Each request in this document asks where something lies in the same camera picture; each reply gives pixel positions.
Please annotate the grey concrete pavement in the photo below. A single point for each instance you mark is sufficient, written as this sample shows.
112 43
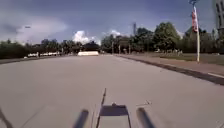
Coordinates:
100 76

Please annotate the low white structure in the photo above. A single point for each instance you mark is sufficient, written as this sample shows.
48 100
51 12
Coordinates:
88 53

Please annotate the tall mast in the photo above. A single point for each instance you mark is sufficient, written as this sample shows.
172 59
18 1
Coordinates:
134 28

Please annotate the row of trees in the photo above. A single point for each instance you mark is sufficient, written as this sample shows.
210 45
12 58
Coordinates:
150 38

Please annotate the dark kerb strip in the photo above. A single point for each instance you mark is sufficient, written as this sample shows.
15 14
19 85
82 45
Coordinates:
173 69

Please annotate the robot's own part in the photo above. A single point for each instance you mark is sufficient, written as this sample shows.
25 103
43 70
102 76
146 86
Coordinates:
81 118
145 118

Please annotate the row of parked vehicles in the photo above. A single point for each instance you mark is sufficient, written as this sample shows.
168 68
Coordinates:
43 54

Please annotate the reddish side path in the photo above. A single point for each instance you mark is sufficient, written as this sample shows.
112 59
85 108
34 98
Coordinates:
186 64

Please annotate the white pole with red banner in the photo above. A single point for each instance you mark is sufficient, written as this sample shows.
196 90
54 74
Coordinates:
197 30

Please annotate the grass verge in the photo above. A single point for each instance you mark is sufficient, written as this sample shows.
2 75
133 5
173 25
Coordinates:
210 58

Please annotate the grey building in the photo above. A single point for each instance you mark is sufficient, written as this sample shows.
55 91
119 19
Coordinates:
219 13

